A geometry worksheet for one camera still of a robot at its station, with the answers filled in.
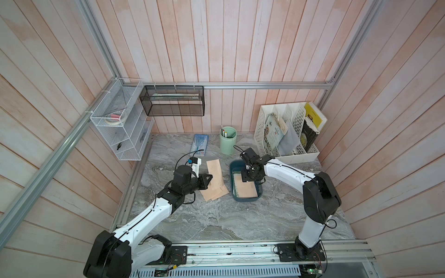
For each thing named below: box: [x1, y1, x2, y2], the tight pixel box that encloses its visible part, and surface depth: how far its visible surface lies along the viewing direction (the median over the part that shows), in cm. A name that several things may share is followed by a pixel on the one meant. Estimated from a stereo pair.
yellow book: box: [304, 102, 323, 128], surface depth 97 cm
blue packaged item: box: [190, 133, 210, 157], surface depth 116 cm
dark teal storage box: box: [229, 159, 264, 203], surface depth 94 cm
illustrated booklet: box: [263, 112, 288, 150], surface depth 100 cm
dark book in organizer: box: [300, 119, 318, 153], surface depth 102 cm
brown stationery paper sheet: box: [206, 159, 225, 192], surface depth 86 cm
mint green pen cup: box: [219, 126, 237, 156], surface depth 106 cm
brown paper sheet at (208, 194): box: [199, 184, 230, 202], surface depth 93 cm
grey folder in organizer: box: [276, 119, 301, 157], surface depth 98 cm
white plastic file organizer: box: [253, 101, 320, 163], surface depth 103 cm
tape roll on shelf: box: [104, 113, 122, 126], surface depth 76 cm
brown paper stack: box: [232, 173, 258, 199], surface depth 94 cm
